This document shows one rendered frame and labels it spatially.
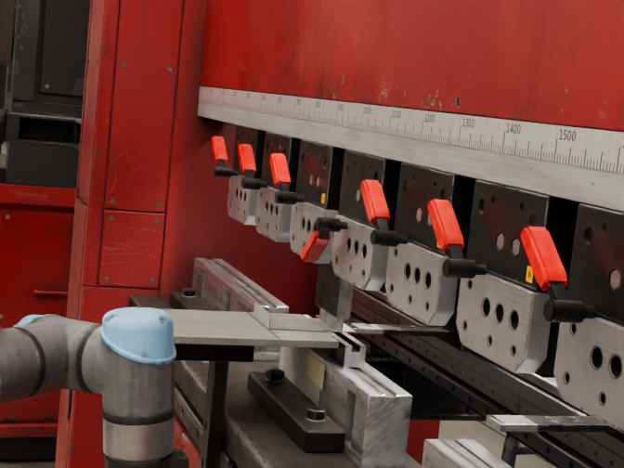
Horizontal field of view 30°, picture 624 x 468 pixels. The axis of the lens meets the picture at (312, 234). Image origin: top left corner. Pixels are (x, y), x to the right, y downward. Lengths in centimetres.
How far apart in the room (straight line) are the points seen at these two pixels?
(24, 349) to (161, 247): 129
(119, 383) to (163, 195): 128
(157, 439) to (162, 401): 4
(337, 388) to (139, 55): 109
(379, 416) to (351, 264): 19
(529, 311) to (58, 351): 49
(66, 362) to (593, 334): 56
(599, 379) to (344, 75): 74
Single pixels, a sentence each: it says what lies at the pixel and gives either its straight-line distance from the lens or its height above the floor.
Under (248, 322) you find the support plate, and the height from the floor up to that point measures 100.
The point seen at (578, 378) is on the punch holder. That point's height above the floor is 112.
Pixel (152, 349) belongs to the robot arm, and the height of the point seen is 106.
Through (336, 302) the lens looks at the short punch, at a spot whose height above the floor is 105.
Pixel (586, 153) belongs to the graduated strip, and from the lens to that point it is 100.
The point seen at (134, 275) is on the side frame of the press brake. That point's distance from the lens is 248.
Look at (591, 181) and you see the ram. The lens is 99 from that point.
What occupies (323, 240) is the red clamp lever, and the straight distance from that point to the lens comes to 152.
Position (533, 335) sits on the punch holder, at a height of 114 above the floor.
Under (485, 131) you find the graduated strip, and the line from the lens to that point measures 117.
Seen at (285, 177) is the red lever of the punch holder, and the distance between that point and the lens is 171.
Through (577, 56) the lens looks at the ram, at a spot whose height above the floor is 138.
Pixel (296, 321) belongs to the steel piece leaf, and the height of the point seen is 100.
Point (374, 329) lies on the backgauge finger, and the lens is 169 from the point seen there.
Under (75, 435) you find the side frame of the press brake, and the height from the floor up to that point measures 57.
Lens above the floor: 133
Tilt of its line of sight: 7 degrees down
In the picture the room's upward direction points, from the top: 6 degrees clockwise
